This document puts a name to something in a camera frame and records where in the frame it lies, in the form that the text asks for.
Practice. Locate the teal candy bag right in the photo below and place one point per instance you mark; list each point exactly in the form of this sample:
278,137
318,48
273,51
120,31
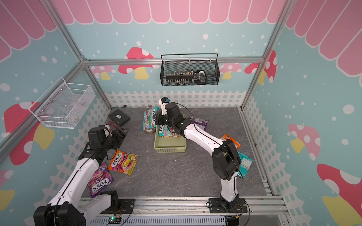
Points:
245,165

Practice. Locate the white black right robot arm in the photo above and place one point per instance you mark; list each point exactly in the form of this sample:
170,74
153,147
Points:
225,158

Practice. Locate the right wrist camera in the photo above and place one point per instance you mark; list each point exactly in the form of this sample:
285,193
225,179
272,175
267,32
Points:
163,102

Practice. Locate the green plastic basket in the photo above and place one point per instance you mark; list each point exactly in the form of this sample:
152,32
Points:
169,144

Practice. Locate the teal Fox's mint bag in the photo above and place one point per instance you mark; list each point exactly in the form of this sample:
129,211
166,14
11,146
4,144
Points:
148,118
166,131

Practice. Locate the black wire wall basket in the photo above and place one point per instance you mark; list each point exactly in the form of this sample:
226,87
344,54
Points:
198,69

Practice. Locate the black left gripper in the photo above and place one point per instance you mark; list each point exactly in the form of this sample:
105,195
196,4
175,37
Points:
120,137

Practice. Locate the white wire wall basket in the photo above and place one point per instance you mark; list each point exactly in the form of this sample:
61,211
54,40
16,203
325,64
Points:
63,104

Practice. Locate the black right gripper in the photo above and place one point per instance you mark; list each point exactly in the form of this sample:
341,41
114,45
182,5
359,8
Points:
158,120

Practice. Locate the green lit circuit board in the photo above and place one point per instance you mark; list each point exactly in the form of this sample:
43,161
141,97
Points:
114,221

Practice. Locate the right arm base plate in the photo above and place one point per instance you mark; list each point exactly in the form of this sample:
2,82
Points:
219,205

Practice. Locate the aluminium front rail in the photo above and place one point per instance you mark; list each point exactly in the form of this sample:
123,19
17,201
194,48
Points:
192,205

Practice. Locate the brown tape roll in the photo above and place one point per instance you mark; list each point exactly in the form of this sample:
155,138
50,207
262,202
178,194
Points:
149,131

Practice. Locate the purple Fox's berries bag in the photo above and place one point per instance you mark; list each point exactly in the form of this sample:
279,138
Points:
99,180

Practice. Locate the orange candy bag right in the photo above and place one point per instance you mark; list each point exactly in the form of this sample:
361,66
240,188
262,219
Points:
226,137

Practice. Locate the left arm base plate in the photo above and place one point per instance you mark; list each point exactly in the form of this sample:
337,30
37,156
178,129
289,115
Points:
124,206

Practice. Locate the yellow Fox's fruits bag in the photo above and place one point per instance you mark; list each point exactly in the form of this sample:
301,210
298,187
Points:
123,162

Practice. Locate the black network box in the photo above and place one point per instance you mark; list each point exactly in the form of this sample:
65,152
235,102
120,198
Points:
118,117

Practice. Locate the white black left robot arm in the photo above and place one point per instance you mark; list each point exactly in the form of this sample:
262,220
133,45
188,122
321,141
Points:
63,209

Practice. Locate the purple candy bag back side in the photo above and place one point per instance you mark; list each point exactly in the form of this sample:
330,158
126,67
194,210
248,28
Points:
201,123

